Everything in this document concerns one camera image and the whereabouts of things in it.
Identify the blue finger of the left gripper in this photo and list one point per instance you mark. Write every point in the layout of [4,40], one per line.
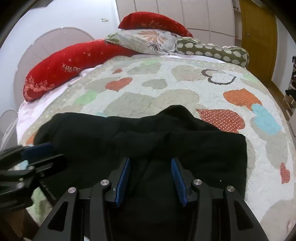
[38,152]

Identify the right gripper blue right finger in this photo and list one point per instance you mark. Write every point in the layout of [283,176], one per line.
[183,181]

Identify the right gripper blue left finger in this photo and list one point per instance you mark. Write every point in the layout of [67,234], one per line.
[118,179]

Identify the black pants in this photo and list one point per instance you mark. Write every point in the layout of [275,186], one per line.
[151,209]

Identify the white bed sheet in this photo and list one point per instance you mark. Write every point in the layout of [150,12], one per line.
[29,112]

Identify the long red happy pillow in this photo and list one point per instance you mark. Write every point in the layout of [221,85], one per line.
[67,63]

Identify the heart pattern quilt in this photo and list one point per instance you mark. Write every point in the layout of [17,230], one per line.
[225,95]

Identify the white bed headboard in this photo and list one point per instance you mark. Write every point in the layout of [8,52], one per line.
[45,45]

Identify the olive cloud pattern bolster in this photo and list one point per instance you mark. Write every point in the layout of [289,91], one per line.
[229,54]

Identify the floral grey pillow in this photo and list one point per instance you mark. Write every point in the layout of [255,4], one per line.
[145,41]

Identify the red pillow at back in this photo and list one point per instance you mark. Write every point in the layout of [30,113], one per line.
[149,20]

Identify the white wardrobe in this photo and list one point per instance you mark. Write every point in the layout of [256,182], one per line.
[210,21]

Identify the wooden door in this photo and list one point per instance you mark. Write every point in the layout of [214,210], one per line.
[259,38]

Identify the wall power socket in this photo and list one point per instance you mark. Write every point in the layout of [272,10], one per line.
[105,20]

